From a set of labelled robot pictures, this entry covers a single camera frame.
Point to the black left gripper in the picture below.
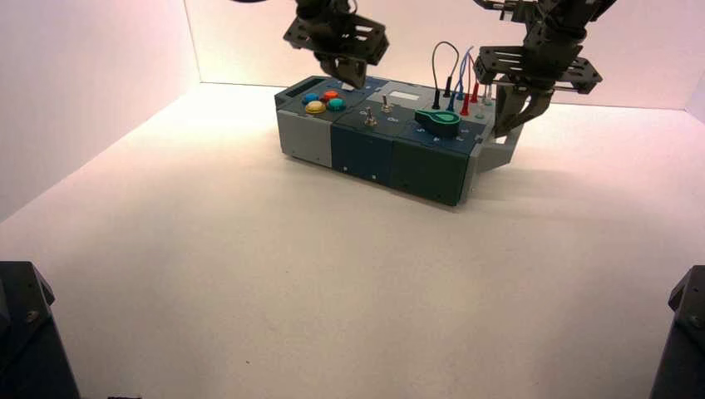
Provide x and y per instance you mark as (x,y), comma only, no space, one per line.
(339,37)

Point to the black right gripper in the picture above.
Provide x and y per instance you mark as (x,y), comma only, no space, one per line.
(537,69)

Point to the metal toggle switch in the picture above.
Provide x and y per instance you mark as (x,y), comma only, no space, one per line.
(369,117)
(386,103)

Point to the grey and teal control box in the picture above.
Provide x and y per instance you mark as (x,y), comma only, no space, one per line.
(363,148)

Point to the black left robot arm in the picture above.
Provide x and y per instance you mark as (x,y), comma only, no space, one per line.
(322,8)

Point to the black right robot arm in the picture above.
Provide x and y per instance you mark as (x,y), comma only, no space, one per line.
(556,22)

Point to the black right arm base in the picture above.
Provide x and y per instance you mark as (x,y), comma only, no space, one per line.
(683,341)

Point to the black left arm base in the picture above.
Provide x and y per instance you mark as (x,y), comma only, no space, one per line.
(27,336)

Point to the orange round push button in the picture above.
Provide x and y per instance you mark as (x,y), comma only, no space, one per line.
(330,95)

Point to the teal round push button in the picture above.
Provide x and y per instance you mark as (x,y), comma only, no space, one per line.
(335,104)

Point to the blue round push button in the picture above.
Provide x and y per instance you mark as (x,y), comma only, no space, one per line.
(309,98)

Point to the yellow round push button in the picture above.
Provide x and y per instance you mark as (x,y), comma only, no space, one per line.
(314,108)

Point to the white display panel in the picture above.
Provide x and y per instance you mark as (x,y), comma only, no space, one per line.
(403,96)

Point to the green rotary knob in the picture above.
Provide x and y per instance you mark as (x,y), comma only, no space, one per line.
(439,122)

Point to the white key switch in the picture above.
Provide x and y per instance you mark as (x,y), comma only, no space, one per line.
(347,86)

